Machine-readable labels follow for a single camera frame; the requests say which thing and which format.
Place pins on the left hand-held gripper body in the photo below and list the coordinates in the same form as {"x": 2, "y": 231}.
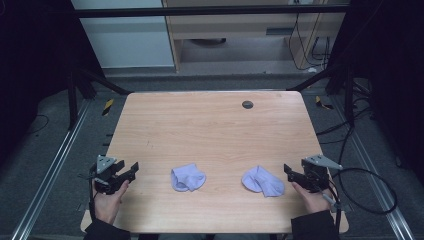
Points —
{"x": 104, "y": 175}

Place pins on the dark curtain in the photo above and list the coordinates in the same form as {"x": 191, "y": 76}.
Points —
{"x": 33, "y": 66}
{"x": 390, "y": 66}

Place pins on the lavender sock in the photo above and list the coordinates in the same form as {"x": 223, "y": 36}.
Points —
{"x": 263, "y": 182}
{"x": 187, "y": 178}

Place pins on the aluminium floor rail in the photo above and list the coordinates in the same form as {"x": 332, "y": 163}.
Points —
{"x": 50, "y": 173}
{"x": 373, "y": 173}

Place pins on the grey metal table bracket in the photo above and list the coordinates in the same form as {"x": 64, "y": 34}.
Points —
{"x": 81, "y": 206}

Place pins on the black horizontal frame bar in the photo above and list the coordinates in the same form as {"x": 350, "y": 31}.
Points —
{"x": 200, "y": 11}

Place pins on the black metal frame strut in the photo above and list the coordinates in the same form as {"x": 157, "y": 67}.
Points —
{"x": 349, "y": 96}
{"x": 72, "y": 100}

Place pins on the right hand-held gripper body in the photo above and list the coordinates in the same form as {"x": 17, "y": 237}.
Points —
{"x": 316, "y": 175}

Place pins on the white cabinet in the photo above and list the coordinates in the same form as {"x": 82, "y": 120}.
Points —
{"x": 126, "y": 40}

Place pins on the yellow black tape piece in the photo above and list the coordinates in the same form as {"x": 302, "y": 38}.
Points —
{"x": 322, "y": 103}
{"x": 107, "y": 107}

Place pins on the person's right hand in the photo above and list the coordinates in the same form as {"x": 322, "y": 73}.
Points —
{"x": 315, "y": 201}

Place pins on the person's left hand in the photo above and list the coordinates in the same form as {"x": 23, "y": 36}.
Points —
{"x": 108, "y": 205}

